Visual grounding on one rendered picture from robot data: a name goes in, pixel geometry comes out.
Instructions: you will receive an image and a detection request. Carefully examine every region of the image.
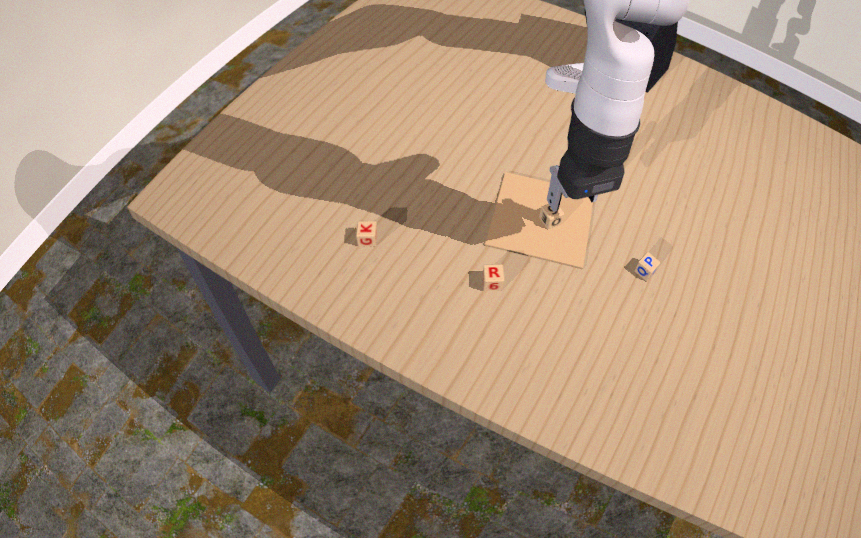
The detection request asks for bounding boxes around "beige letter block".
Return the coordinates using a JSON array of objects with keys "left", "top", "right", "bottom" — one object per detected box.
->
[
  {"left": 482, "top": 264, "right": 504, "bottom": 291},
  {"left": 634, "top": 252, "right": 660, "bottom": 281},
  {"left": 539, "top": 204, "right": 564, "bottom": 229},
  {"left": 356, "top": 221, "right": 377, "bottom": 247}
]

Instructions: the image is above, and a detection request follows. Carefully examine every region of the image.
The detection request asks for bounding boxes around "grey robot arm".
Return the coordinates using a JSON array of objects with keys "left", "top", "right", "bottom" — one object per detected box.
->
[{"left": 582, "top": 0, "right": 689, "bottom": 100}]

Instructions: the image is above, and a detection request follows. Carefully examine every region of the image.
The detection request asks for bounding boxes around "tan square mat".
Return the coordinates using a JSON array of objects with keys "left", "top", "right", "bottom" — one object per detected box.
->
[{"left": 485, "top": 172, "right": 593, "bottom": 269}]

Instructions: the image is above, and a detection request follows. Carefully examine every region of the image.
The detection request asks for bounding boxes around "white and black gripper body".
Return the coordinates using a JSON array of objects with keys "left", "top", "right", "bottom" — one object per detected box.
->
[{"left": 545, "top": 63, "right": 645, "bottom": 200}]

